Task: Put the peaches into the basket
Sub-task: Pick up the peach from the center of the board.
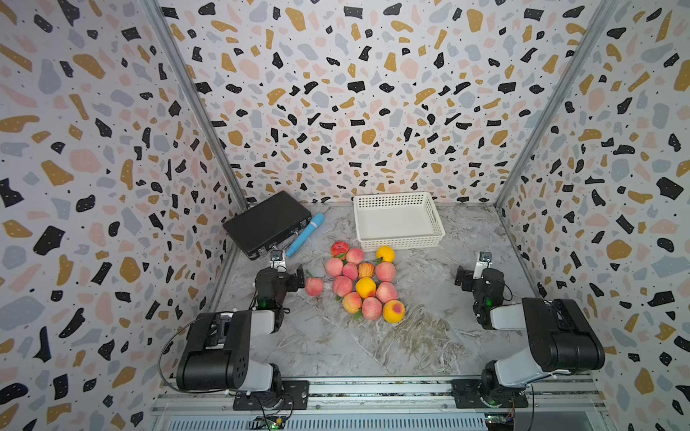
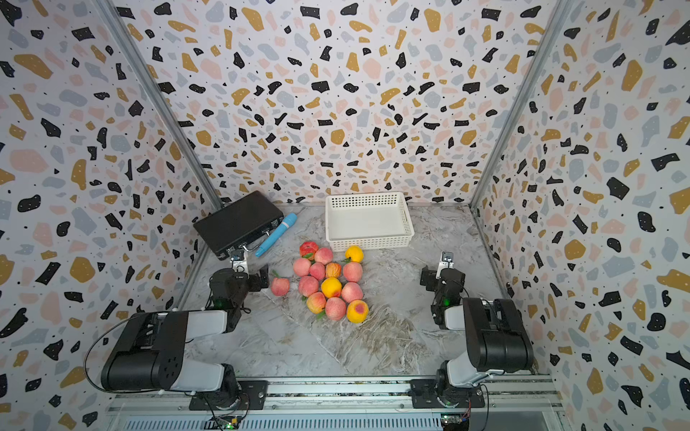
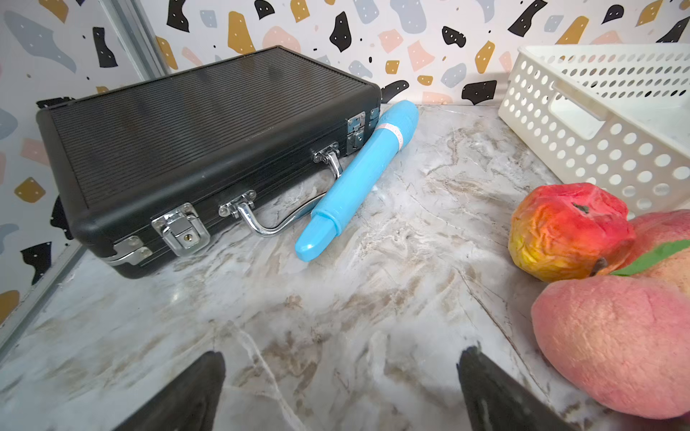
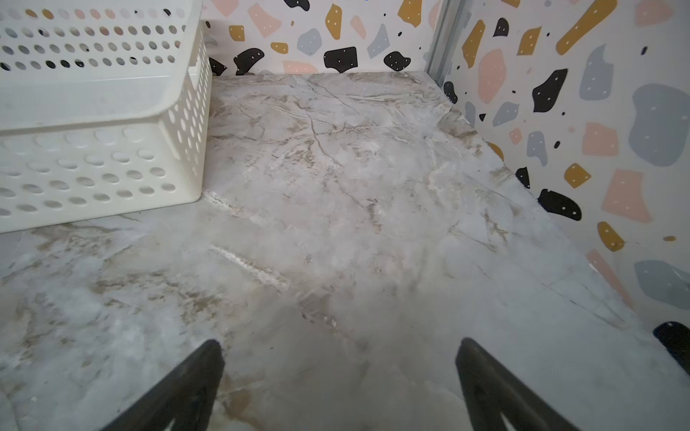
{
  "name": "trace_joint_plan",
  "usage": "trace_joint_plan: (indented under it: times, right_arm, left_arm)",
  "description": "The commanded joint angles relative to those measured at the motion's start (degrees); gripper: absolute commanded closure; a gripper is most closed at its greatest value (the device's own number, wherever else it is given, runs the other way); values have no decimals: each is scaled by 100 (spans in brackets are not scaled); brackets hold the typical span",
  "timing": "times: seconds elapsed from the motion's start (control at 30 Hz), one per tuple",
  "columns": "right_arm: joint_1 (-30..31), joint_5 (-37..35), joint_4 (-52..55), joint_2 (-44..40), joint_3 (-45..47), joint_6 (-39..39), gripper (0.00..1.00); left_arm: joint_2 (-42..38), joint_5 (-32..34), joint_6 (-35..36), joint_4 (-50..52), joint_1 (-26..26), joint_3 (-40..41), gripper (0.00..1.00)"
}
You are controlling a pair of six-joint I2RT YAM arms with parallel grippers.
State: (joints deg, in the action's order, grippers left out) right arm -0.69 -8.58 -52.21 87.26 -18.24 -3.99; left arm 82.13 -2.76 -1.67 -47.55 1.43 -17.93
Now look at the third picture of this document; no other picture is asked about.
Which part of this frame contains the large pink peach left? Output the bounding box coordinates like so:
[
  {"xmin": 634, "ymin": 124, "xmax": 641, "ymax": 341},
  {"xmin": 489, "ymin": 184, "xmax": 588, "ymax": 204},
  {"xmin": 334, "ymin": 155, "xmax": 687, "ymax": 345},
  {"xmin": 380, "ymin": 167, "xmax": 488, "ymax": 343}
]
[{"xmin": 531, "ymin": 276, "xmax": 689, "ymax": 420}]

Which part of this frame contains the black ribbed metal case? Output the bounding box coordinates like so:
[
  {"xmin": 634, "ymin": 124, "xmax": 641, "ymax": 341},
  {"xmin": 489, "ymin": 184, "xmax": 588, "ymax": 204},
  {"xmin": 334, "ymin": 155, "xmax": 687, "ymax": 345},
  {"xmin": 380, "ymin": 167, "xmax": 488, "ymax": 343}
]
[{"xmin": 36, "ymin": 46, "xmax": 382, "ymax": 279}]

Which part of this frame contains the white perforated plastic basket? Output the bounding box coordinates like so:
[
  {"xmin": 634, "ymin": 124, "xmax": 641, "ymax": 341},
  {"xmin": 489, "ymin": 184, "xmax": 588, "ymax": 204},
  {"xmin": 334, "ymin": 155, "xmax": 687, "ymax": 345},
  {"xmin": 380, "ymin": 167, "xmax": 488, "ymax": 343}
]
[{"xmin": 499, "ymin": 43, "xmax": 689, "ymax": 217}]

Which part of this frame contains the red wrinkled peach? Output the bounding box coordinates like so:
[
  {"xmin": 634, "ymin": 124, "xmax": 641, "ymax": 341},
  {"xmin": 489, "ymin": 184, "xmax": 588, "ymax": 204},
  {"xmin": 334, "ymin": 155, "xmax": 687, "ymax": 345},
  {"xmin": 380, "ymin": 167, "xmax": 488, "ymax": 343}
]
[{"xmin": 508, "ymin": 182, "xmax": 636, "ymax": 283}]

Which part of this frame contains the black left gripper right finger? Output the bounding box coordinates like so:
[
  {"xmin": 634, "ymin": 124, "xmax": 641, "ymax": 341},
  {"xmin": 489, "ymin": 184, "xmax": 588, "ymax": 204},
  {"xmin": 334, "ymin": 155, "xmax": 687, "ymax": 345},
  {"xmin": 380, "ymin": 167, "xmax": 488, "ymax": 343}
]
[{"xmin": 456, "ymin": 346, "xmax": 571, "ymax": 431}]

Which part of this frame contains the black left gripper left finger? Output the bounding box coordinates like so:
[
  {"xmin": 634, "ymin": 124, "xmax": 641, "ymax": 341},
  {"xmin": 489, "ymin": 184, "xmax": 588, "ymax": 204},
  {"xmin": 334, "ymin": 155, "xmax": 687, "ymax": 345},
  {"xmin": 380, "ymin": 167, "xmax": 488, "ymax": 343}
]
[{"xmin": 116, "ymin": 351, "xmax": 226, "ymax": 430}]

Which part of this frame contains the light blue plastic tube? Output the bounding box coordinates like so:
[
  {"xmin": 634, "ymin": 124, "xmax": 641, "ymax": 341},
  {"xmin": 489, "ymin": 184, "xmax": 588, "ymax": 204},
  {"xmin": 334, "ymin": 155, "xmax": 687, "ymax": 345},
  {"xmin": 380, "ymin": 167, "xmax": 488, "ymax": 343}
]
[{"xmin": 295, "ymin": 101, "xmax": 420, "ymax": 262}]

